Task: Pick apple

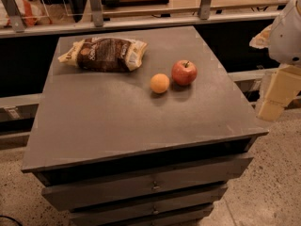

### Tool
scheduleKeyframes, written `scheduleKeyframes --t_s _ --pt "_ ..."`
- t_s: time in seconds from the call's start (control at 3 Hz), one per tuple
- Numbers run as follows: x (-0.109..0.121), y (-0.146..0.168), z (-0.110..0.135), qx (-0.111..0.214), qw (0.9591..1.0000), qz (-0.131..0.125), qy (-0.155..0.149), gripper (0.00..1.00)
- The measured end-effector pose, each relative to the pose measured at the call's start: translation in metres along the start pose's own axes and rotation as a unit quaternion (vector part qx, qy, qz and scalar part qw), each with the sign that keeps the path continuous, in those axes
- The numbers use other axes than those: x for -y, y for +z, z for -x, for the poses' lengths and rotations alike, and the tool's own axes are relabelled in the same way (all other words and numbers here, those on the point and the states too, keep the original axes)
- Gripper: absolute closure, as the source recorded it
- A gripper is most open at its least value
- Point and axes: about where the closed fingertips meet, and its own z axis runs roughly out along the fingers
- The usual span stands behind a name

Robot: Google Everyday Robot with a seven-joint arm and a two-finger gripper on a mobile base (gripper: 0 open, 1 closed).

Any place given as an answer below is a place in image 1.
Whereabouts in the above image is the grey drawer cabinet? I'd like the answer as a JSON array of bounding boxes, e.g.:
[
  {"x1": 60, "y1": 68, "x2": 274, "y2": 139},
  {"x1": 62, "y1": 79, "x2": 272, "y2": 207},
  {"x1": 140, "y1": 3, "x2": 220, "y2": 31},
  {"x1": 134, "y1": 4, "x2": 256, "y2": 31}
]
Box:
[{"x1": 21, "y1": 25, "x2": 270, "y2": 226}]

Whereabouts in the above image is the cabinet drawer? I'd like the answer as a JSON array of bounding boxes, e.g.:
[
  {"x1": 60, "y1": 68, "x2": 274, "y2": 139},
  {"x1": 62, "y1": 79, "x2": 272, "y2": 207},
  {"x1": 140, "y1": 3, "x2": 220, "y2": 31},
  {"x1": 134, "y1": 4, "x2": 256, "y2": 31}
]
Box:
[
  {"x1": 42, "y1": 153, "x2": 252, "y2": 211},
  {"x1": 71, "y1": 182, "x2": 228, "y2": 226},
  {"x1": 104, "y1": 203, "x2": 214, "y2": 226}
]

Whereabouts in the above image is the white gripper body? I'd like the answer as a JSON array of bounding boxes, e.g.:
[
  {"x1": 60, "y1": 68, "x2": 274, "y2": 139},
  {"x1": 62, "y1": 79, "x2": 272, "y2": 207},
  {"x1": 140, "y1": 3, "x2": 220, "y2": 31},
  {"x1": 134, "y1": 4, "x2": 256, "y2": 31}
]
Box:
[{"x1": 268, "y1": 0, "x2": 301, "y2": 65}]

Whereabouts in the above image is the bottom cabinet drawer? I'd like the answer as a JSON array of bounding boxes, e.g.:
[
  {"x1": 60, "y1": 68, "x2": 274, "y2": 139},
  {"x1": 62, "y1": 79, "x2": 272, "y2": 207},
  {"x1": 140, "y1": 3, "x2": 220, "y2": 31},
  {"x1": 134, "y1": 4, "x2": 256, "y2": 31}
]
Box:
[{"x1": 104, "y1": 203, "x2": 214, "y2": 226}]

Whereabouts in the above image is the brown snack bag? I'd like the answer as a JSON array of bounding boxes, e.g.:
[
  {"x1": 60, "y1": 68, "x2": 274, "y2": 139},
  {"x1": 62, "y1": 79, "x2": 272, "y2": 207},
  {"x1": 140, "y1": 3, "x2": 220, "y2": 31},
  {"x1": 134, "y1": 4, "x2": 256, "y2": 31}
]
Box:
[{"x1": 58, "y1": 37, "x2": 147, "y2": 73}]

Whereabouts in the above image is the red apple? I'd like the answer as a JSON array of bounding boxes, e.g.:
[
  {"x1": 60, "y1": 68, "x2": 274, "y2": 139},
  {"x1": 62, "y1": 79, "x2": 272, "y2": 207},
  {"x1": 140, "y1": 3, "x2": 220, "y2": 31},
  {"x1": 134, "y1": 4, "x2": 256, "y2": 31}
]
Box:
[{"x1": 171, "y1": 60, "x2": 198, "y2": 86}]

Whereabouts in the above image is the black cable on floor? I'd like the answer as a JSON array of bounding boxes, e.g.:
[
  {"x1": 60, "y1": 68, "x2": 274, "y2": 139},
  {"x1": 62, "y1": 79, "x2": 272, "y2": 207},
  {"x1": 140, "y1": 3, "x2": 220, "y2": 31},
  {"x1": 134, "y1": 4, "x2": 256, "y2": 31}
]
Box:
[{"x1": 0, "y1": 215, "x2": 24, "y2": 226}]

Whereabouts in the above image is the top cabinet drawer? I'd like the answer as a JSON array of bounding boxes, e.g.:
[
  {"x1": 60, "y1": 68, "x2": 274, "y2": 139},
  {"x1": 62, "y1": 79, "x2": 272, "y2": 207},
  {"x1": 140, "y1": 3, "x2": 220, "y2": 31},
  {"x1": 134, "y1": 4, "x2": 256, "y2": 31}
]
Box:
[{"x1": 42, "y1": 153, "x2": 252, "y2": 211}]

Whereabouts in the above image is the grey metal railing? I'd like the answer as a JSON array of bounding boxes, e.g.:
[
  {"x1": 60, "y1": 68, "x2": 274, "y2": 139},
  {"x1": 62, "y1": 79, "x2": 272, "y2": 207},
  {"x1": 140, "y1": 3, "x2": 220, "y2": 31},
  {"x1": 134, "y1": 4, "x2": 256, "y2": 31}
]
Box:
[{"x1": 0, "y1": 0, "x2": 289, "y2": 38}]

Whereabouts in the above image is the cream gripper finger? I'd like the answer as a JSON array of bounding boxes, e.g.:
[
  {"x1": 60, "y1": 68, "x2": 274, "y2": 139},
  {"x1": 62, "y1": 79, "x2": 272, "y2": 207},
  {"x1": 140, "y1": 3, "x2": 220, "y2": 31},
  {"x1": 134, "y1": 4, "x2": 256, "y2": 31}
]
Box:
[
  {"x1": 257, "y1": 64, "x2": 301, "y2": 121},
  {"x1": 249, "y1": 25, "x2": 272, "y2": 49}
]

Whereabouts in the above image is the orange white bag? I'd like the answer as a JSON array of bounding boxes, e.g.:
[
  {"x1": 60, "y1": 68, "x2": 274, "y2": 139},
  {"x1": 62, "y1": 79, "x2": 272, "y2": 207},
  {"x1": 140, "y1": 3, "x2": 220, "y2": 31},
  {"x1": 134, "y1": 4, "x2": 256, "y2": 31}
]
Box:
[{"x1": 0, "y1": 0, "x2": 53, "y2": 28}]

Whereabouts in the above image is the orange fruit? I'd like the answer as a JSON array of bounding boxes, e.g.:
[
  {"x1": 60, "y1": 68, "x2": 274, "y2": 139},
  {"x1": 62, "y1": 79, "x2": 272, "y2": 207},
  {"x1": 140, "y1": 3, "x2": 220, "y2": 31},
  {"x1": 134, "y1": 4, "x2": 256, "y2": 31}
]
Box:
[{"x1": 150, "y1": 73, "x2": 169, "y2": 94}]

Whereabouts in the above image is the middle cabinet drawer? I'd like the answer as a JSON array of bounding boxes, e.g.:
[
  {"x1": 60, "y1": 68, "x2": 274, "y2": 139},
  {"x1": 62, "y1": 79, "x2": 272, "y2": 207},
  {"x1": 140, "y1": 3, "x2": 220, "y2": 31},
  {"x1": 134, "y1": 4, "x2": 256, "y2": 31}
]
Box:
[{"x1": 71, "y1": 182, "x2": 228, "y2": 226}]

